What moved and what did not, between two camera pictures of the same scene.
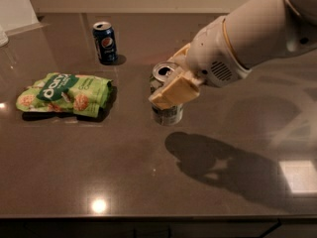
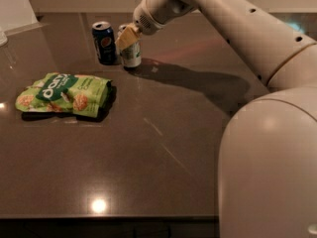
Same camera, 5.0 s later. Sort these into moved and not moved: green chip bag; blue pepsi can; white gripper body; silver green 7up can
Moved: silver green 7up can; white gripper body
Not moved: blue pepsi can; green chip bag
